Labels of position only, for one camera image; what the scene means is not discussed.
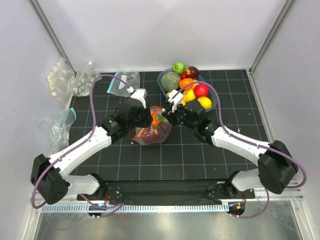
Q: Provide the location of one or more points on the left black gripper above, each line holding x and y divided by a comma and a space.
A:
147, 119

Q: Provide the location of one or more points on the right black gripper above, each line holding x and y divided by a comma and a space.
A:
171, 115

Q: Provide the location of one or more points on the orange fruit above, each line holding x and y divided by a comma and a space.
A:
184, 82
156, 118

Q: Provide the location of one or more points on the teal fruit bowl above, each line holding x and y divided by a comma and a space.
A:
211, 95

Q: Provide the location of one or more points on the clear bag with orange zipper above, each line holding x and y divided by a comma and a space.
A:
142, 132

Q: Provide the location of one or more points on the dark red apple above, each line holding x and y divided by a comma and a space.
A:
152, 139

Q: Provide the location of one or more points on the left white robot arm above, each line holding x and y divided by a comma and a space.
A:
51, 176

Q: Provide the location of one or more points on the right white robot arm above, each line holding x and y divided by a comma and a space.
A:
274, 168

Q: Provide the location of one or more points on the clear bag with blue zipper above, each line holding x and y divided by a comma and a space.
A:
128, 79

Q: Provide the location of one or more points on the bag of white pieces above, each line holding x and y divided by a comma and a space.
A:
61, 79
82, 83

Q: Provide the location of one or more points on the crumpled clear bag blue zipper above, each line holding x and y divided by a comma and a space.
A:
57, 127

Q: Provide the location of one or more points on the yellow lemon front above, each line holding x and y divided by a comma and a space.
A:
205, 102

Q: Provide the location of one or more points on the yellow fruit centre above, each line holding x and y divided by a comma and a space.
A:
189, 96

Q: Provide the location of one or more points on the grey green melon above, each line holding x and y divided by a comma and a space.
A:
170, 81

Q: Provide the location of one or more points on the dark red plum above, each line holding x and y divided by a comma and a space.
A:
192, 72

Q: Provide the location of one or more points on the small green cabbage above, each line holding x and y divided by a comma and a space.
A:
179, 67

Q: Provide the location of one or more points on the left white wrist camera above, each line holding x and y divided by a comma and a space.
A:
140, 95

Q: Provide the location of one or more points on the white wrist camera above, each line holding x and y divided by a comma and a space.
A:
140, 95
174, 107

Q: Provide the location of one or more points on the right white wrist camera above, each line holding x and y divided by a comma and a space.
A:
174, 107

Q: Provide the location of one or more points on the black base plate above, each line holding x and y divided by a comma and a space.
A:
193, 192

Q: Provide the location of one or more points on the aluminium cable rail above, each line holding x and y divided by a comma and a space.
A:
87, 208

